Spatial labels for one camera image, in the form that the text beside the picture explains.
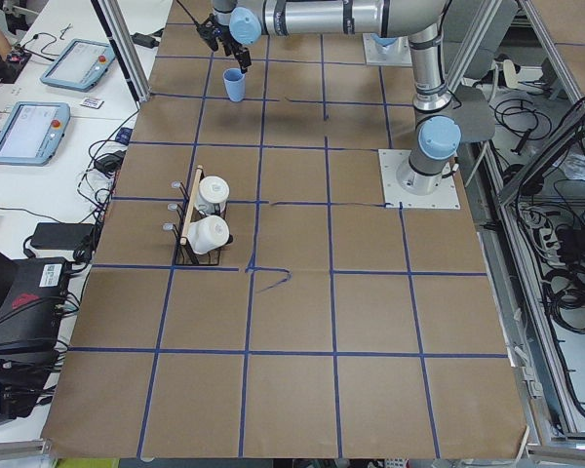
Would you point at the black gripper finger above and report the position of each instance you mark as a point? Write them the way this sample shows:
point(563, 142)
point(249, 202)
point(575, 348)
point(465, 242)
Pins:
point(243, 57)

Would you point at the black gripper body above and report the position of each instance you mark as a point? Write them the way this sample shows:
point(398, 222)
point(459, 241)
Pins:
point(233, 45)

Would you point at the light blue plastic cup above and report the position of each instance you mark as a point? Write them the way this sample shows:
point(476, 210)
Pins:
point(234, 84)

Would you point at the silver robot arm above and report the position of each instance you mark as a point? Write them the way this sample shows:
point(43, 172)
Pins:
point(438, 43)

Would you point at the upper teach pendant tablet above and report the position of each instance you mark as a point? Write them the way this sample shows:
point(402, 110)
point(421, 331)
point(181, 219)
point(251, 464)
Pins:
point(80, 65)

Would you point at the teach pendant tablet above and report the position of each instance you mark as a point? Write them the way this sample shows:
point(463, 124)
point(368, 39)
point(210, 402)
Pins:
point(32, 133)
point(80, 65)

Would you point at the white ceramic mug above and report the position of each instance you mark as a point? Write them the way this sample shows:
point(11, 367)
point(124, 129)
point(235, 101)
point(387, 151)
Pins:
point(208, 234)
point(213, 193)

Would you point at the lower teach pendant tablet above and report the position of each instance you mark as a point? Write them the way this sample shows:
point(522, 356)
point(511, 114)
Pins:
point(32, 133)

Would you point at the grey office chair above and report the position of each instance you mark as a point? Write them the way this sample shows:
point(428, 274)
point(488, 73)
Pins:
point(474, 116)

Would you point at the black power adapter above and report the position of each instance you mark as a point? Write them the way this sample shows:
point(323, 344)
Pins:
point(59, 237)

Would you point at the black computer box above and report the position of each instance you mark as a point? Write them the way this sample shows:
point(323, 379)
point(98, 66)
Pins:
point(31, 290)

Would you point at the aluminium frame post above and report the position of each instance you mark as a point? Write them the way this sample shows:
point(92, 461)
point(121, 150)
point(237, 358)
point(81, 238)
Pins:
point(117, 33)

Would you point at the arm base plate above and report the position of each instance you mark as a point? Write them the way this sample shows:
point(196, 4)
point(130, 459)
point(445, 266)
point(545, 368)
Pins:
point(386, 51)
point(404, 188)

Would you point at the black wire mug rack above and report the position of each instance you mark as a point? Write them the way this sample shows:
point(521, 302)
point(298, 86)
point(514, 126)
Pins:
point(184, 254)

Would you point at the wooden rack handle rod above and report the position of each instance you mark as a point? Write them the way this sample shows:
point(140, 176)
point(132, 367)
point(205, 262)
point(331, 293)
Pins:
point(190, 205)

